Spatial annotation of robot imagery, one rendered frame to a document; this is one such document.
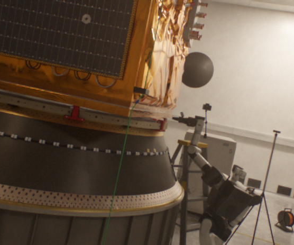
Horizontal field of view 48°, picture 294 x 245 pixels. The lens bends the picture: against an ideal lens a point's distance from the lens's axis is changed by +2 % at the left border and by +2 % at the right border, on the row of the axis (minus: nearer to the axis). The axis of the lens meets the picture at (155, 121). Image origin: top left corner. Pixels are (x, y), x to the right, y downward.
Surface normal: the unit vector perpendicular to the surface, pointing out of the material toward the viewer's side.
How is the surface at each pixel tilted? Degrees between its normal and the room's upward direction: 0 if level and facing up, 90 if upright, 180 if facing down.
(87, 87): 101
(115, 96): 94
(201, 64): 90
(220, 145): 90
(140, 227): 90
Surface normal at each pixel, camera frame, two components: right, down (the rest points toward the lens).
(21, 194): 0.22, -0.67
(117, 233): 0.60, 0.16
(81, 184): 0.44, -0.35
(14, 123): 0.02, -0.44
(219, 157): -0.14, 0.01
